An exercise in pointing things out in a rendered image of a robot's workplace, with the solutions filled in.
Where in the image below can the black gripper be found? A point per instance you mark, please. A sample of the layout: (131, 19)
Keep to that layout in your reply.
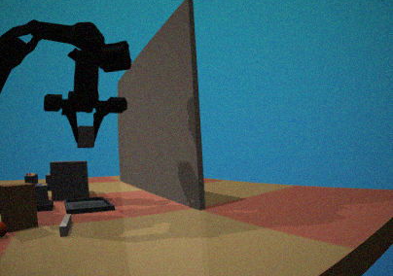
(85, 91)

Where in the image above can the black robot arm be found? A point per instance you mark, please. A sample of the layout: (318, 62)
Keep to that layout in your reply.
(84, 35)

